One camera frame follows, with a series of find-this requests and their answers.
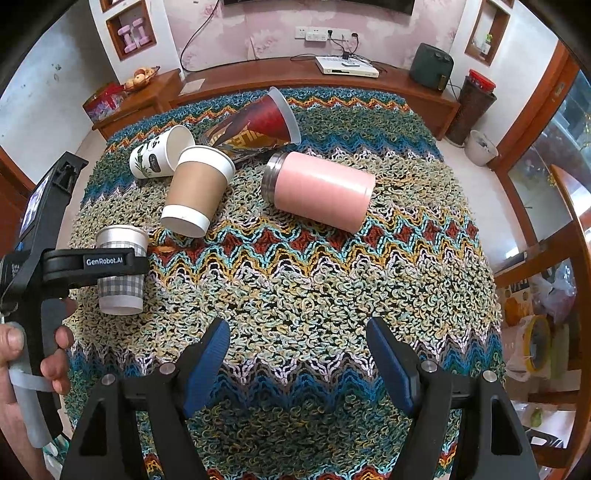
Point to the person's left hand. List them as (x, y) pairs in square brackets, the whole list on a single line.
[(55, 369)]

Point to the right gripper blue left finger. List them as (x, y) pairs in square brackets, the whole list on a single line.
[(199, 364)]

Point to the colourful knitted table cloth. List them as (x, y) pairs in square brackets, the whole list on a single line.
[(298, 393)]

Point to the dark woven waste basket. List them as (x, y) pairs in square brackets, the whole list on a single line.
[(476, 97)]

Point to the pink dumbbells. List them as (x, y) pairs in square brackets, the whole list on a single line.
[(133, 35)]

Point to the white ceramic pot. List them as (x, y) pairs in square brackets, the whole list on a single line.
[(479, 149)]

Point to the red gift box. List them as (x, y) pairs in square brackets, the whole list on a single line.
[(104, 102)]

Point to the pink steel tumbler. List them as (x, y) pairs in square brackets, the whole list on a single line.
[(317, 189)]

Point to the white leaf print paper cup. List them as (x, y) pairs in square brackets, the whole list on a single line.
[(159, 156)]

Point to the white set-top box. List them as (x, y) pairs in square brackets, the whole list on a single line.
[(335, 65)]

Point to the dark green speaker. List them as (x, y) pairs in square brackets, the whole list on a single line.
[(431, 67)]

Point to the white power strip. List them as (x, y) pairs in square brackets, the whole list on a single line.
[(321, 34)]

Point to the grey gingham paper cup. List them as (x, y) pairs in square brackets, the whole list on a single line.
[(121, 292)]

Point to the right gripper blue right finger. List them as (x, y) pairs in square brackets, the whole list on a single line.
[(397, 364)]

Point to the wooden door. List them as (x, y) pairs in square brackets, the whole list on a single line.
[(15, 190)]

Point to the fruit basket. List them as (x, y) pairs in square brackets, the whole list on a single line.
[(140, 79)]

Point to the red printed plastic cup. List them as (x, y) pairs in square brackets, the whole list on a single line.
[(264, 125)]

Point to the yellow tape roll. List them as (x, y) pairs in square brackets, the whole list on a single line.
[(537, 342)]

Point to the brown sleeve paper cup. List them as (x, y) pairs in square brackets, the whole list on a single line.
[(201, 177)]

